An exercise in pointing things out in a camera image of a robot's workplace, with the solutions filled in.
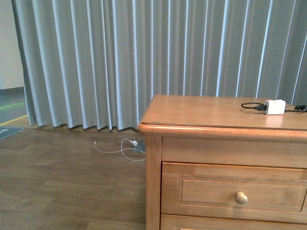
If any grey floor socket cover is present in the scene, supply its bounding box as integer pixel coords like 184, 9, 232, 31
132, 141, 146, 153

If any wooden nightstand cabinet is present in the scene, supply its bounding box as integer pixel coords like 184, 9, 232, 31
138, 95, 307, 230

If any white charging cable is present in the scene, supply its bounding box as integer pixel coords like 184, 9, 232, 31
94, 138, 146, 161

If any grey floor sign mat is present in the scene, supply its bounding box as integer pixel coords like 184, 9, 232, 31
0, 126, 25, 140

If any black usb cable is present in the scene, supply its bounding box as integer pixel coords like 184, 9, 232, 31
241, 102, 307, 113

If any round wooden drawer knob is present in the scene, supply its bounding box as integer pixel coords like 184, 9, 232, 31
235, 192, 248, 205

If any white power adapter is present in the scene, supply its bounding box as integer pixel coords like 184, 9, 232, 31
263, 99, 286, 115

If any grey pleated curtain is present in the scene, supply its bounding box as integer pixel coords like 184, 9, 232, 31
12, 0, 307, 129

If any wooden top drawer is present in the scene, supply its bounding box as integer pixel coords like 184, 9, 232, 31
161, 162, 307, 224

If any wooden lower drawer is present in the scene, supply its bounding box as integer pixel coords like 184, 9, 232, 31
160, 215, 307, 230

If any wooden drawer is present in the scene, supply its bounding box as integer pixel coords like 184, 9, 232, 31
161, 162, 307, 224
160, 215, 307, 230

